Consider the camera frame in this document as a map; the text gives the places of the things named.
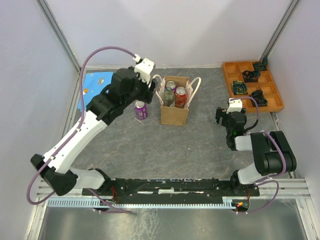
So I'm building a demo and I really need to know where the purple soda can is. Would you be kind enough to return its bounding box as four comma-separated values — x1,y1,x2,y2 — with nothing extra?
134,100,148,120

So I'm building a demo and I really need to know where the green glass bottle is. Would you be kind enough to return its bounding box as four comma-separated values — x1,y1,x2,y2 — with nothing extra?
163,87,176,107

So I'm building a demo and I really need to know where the silver top soda can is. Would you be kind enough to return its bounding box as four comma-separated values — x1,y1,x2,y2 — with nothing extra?
165,80,177,92

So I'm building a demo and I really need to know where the red cola can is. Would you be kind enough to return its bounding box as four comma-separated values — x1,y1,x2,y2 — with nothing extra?
174,86,187,108

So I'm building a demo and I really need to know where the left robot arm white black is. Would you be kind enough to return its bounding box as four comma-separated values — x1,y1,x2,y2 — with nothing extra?
30,65,157,196

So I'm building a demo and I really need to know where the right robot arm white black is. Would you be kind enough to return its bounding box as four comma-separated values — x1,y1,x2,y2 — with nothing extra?
214,107,297,197

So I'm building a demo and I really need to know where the green yellow rolled sock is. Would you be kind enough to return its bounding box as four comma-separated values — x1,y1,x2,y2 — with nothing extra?
231,80,248,95

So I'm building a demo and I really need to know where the dark rolled sock front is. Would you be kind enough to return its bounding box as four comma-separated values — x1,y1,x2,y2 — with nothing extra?
250,89,268,107

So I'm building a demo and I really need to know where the orange wooden divided tray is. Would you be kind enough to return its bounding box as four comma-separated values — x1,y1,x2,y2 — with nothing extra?
222,61,285,113

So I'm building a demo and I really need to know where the blue patterned cloth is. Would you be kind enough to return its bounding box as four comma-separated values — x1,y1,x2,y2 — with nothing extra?
82,71,113,107

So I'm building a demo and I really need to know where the black rolled sock centre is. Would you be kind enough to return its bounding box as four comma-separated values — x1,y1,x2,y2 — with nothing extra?
242,70,261,83

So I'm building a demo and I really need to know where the dark green sock rear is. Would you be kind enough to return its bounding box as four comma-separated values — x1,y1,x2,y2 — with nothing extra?
252,56,268,72

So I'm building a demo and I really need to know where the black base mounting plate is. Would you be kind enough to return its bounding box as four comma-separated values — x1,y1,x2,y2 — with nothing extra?
94,176,260,206

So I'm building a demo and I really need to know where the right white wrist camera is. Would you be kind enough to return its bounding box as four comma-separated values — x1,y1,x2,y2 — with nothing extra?
226,98,243,114

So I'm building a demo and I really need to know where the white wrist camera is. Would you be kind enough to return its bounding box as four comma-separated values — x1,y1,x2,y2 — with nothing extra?
226,98,243,114
134,58,156,85

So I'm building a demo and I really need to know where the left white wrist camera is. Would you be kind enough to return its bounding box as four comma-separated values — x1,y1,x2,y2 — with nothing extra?
134,58,156,85

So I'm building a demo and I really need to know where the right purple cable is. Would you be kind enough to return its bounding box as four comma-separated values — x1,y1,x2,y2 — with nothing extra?
232,95,287,215

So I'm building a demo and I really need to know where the purple cable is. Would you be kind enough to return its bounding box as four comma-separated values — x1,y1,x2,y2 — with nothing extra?
232,95,287,215
26,46,138,214

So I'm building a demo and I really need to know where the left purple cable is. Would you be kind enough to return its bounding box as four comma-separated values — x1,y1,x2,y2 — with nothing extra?
26,46,138,214

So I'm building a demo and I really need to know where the aluminium frame rail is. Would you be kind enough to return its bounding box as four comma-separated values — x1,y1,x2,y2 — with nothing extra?
35,178,311,200

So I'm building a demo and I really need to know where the blue slotted cable duct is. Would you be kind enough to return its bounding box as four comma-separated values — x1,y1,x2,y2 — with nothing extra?
47,197,236,210

